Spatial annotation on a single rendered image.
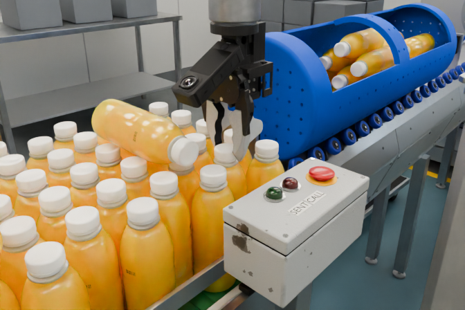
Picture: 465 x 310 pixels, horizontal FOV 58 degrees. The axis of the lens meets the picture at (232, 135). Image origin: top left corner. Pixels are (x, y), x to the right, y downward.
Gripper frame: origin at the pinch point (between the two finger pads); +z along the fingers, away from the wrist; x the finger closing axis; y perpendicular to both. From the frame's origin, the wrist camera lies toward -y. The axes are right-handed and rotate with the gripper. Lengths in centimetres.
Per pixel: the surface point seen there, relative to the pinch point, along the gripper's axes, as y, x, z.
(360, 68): 58, 6, -1
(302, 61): 25.2, 3.0, -9.5
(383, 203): 120, 18, 75
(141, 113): -9.7, 8.3, -7.0
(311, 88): 24.5, 0.1, -4.8
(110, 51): 181, 336, 61
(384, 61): 67, 4, -2
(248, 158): 6.4, 0.8, 3.9
